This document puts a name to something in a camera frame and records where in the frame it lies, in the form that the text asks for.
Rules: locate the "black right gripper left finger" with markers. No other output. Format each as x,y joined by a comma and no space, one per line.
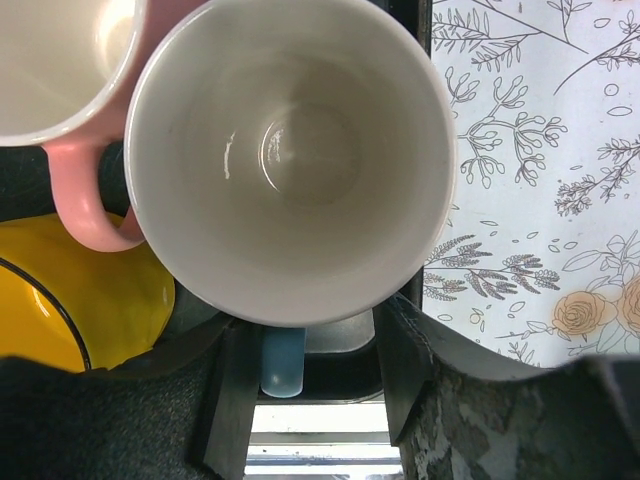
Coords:
231,403

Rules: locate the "light blue mug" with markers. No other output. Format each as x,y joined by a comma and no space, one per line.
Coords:
291,163

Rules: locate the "pink mug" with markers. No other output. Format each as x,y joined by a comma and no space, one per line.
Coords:
67,72

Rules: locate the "yellow enamel mug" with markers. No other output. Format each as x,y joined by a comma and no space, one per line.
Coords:
73,308

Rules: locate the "black serving tray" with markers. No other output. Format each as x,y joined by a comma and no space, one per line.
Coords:
341,362

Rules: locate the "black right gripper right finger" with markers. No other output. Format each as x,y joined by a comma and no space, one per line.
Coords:
455,409

